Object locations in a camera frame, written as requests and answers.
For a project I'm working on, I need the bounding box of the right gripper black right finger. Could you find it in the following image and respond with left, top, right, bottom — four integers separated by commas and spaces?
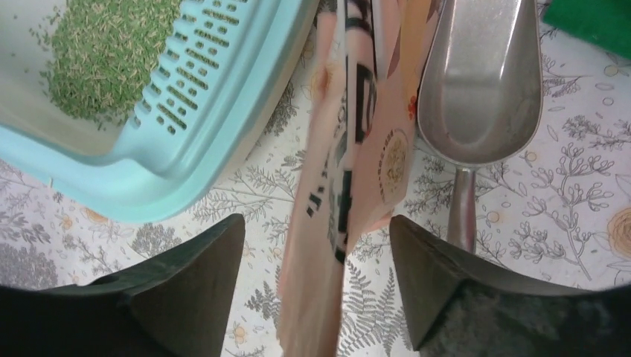
389, 215, 630, 356

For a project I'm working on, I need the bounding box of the grey litter scoop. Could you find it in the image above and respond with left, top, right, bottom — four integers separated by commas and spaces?
417, 0, 542, 253

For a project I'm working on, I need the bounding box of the pink cat litter bag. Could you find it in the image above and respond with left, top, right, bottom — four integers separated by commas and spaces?
277, 1, 441, 356

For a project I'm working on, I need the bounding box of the teal litter box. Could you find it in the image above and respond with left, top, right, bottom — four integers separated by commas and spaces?
1, 1, 318, 223

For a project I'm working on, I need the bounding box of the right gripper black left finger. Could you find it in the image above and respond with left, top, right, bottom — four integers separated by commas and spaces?
1, 213, 246, 356

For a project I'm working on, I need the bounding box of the green cat litter pile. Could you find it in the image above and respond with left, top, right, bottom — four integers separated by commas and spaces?
29, 0, 180, 129

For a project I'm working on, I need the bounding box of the dark green garment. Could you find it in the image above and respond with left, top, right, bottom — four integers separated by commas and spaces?
542, 0, 630, 59

